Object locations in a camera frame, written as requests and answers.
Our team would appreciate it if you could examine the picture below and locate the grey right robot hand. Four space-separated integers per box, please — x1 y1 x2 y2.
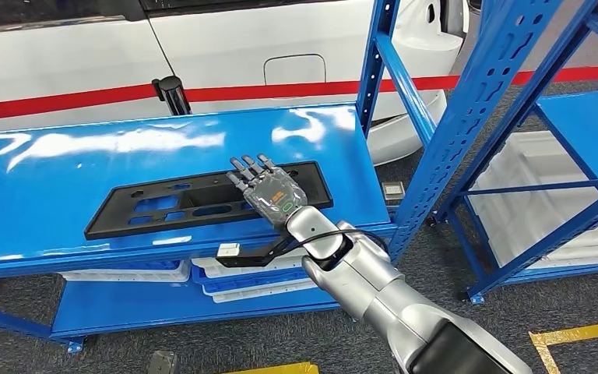
225 153 309 231

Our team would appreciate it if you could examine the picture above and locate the black plastic plate part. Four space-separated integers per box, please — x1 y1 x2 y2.
83 161 334 242

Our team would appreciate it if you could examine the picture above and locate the blue metal shelf rack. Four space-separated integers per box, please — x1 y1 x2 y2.
0 0 543 355
427 0 598 305

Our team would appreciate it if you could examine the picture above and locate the white plastic crate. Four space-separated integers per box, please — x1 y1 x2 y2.
203 278 321 304
192 255 305 280
58 260 192 283
466 130 598 270

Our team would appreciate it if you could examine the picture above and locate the red barrier belt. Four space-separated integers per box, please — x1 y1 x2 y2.
0 83 160 124
184 64 598 104

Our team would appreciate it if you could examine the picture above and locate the grey floor socket plate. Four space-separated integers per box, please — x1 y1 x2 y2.
381 182 406 203

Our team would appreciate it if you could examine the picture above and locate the white car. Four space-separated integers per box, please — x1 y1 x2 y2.
0 0 470 168

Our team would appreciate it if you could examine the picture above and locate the black camera bracket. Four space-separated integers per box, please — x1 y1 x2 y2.
215 235 300 268

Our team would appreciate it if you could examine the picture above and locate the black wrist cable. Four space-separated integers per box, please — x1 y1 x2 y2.
290 228 390 254

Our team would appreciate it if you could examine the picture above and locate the black stanchion post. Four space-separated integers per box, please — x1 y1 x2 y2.
151 76 192 117

